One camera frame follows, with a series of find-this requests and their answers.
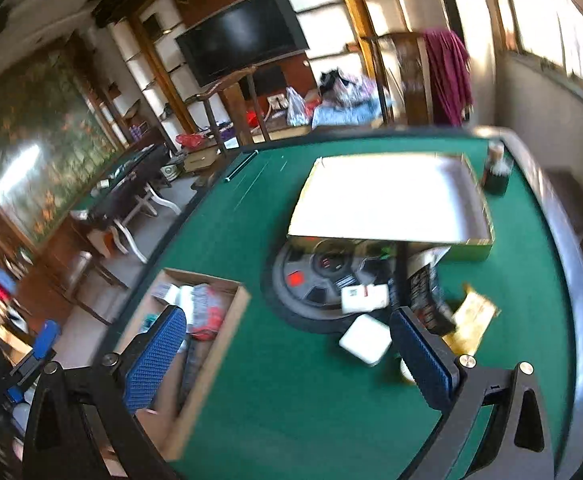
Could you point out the landscape wall painting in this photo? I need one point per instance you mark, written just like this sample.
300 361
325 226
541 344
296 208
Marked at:
52 143

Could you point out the pile of clothes bags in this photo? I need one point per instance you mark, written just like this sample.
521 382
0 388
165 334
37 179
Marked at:
342 100

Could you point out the white square box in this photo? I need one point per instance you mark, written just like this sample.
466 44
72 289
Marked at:
367 339

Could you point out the gold shallow box tray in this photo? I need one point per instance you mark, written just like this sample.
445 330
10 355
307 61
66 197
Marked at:
422 199

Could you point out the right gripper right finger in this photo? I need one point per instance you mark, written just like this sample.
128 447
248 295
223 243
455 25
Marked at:
516 443

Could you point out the black foil snack bag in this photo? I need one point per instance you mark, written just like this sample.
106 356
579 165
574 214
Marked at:
427 301

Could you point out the dark jar with knob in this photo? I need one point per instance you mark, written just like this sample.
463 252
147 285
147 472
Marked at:
497 169

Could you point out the black television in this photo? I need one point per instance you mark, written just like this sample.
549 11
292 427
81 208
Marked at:
248 32

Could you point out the cardboard tray box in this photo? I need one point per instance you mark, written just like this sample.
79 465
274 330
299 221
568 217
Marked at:
171 418

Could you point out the yellow round tin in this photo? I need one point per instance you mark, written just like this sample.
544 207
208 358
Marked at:
406 373

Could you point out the wooden chair left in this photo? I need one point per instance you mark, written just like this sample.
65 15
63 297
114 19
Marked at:
228 89

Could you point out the wooden chair with cloth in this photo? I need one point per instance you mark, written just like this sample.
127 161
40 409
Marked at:
401 71

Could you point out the yellow snack packet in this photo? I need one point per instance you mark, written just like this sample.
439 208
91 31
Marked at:
472 319

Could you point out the white pill bottle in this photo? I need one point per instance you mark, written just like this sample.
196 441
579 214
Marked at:
364 298

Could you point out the maroon cloth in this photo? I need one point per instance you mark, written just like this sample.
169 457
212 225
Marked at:
449 76

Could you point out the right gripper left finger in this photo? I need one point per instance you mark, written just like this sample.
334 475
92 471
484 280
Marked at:
71 408

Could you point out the red white packet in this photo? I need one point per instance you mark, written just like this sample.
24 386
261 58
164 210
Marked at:
207 314

